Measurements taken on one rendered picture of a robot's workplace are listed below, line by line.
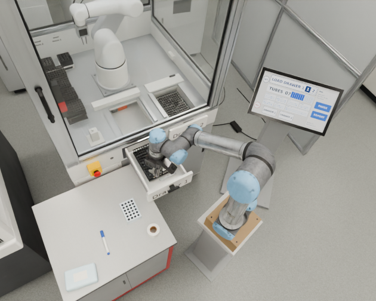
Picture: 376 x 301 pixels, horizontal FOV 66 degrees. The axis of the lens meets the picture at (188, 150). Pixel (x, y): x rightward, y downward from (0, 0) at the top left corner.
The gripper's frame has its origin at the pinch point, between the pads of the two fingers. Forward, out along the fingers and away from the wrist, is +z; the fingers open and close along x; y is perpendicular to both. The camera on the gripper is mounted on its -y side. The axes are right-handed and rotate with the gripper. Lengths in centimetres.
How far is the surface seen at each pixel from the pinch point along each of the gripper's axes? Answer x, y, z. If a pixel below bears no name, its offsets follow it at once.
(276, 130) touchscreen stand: -82, -53, 21
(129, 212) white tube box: 20.4, 8.3, 21.2
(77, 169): 15.8, 44.1, 7.9
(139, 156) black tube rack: -9.1, 18.1, 8.4
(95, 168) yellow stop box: 10.6, 35.6, 6.8
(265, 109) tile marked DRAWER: -73, -39, -3
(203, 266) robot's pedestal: 9, -46, 96
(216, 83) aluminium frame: -59, -6, -22
